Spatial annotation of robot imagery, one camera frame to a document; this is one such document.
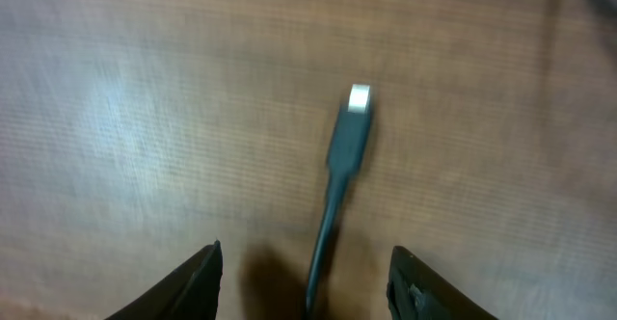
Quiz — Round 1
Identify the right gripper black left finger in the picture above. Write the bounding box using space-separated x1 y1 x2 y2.
108 240 223 320

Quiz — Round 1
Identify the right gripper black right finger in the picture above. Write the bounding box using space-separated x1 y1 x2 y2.
387 246 496 320

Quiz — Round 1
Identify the black charger cable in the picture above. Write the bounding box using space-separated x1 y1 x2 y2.
303 83 373 320

